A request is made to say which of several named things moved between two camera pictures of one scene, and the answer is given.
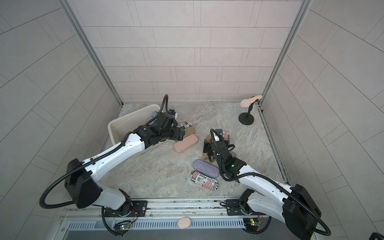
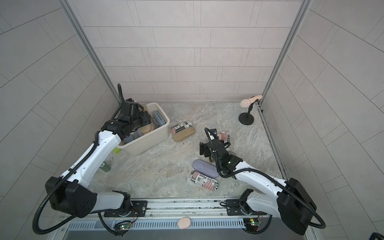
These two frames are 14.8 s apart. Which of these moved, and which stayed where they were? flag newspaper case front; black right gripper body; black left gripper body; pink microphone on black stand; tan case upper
Moved: black left gripper body
Stayed: tan case upper; black right gripper body; pink microphone on black stand; flag newspaper case front
